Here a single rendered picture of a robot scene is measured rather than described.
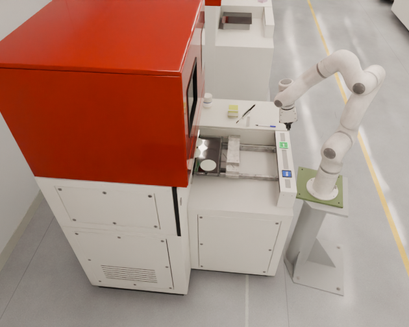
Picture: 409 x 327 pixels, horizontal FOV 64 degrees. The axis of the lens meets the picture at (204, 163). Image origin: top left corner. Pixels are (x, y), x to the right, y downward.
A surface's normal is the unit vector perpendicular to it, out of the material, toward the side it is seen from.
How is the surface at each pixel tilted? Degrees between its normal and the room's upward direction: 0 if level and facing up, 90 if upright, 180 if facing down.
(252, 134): 90
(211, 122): 0
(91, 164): 90
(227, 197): 0
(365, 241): 0
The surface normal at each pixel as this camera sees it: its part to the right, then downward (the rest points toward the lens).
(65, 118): -0.10, 0.70
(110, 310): 0.00, -0.71
